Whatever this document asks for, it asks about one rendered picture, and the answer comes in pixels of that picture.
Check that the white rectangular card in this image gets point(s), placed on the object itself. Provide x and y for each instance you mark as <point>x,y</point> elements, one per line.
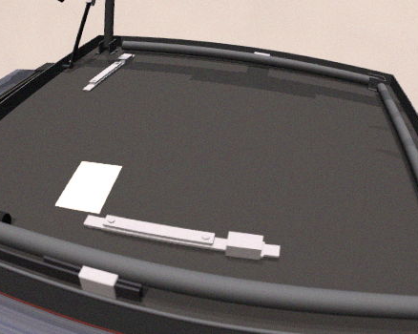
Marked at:
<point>89,187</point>

